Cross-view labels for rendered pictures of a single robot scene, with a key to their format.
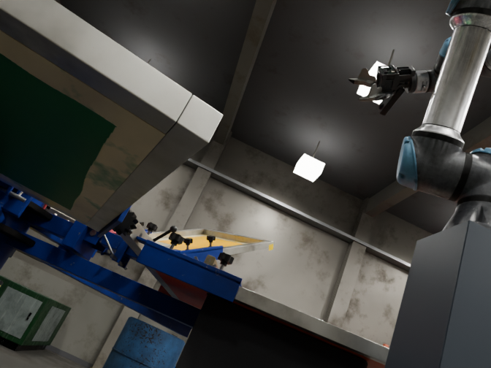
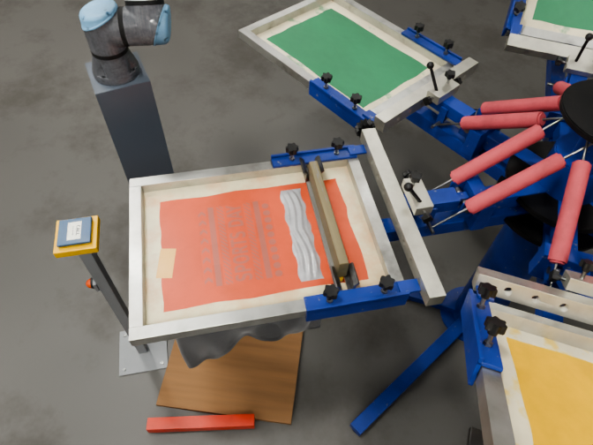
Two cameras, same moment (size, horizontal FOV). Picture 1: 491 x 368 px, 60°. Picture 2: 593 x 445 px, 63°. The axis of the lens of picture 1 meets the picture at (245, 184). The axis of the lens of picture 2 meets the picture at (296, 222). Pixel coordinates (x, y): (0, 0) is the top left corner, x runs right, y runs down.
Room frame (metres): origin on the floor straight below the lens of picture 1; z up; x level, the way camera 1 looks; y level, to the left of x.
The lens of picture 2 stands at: (2.29, -0.52, 2.23)
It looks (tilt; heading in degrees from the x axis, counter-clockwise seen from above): 53 degrees down; 155
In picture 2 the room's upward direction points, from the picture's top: 3 degrees clockwise
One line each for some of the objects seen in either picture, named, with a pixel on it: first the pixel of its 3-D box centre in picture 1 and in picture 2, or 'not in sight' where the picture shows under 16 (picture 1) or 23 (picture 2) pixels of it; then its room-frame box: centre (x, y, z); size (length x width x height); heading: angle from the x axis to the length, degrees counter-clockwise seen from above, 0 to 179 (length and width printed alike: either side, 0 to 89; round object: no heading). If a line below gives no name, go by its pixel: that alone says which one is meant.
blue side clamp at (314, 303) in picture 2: not in sight; (356, 299); (1.77, -0.07, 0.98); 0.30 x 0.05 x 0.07; 78
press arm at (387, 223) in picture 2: (139, 293); (386, 230); (1.54, 0.17, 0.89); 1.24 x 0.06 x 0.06; 78
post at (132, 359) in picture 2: not in sight; (116, 303); (1.22, -0.78, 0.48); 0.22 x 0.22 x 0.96; 78
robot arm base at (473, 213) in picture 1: (481, 228); (112, 58); (0.80, -0.51, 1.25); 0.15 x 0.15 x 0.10
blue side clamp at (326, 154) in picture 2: (189, 271); (313, 161); (1.23, 0.04, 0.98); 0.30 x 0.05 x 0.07; 78
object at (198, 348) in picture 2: not in sight; (253, 328); (1.64, -0.35, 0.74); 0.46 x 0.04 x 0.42; 78
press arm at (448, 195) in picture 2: (125, 247); (430, 201); (1.56, 0.30, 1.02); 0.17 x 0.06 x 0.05; 78
